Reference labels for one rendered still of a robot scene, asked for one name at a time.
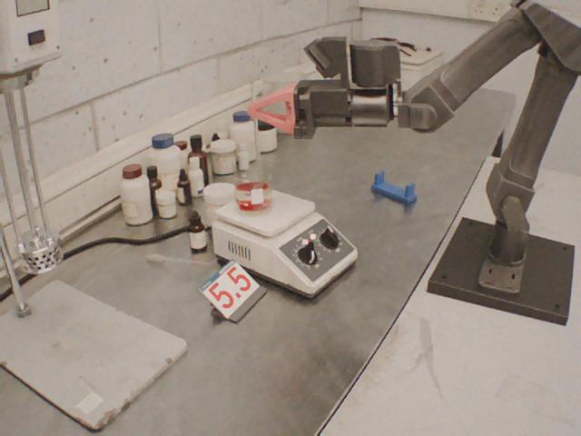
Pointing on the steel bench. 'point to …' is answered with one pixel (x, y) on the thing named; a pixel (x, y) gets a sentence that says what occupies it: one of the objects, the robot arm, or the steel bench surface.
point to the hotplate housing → (233, 238)
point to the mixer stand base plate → (84, 352)
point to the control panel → (329, 258)
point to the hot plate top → (285, 211)
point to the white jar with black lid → (267, 136)
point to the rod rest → (394, 189)
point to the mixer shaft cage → (26, 245)
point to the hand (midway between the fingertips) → (253, 109)
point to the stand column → (13, 278)
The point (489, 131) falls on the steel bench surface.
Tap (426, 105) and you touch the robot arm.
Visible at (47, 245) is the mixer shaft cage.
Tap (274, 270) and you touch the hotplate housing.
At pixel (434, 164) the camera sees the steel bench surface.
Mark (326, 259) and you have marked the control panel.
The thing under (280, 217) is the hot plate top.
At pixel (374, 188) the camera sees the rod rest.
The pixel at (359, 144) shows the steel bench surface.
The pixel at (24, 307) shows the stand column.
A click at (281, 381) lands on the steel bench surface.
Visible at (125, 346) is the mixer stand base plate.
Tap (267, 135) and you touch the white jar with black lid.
